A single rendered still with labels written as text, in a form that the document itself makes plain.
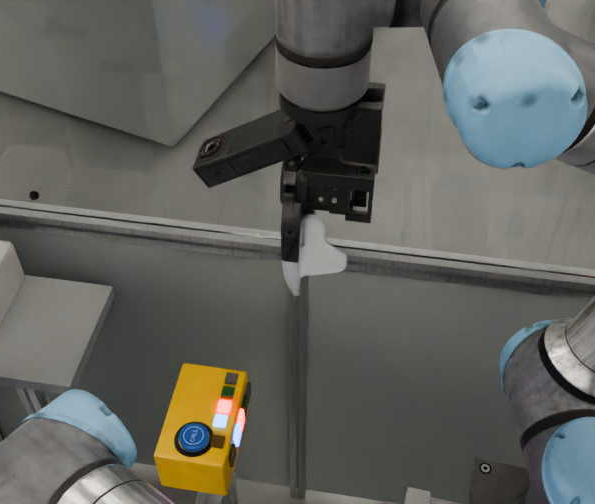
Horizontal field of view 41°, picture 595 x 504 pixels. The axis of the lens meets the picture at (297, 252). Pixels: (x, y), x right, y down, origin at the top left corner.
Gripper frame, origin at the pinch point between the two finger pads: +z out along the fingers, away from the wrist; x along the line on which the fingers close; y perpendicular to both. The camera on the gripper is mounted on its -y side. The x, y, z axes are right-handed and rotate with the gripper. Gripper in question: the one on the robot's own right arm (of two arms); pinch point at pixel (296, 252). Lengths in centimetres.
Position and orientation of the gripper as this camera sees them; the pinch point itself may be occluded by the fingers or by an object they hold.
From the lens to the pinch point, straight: 79.7
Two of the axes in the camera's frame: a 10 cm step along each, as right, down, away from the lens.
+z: 0.0, 6.8, 7.3
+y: 9.9, 1.2, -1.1
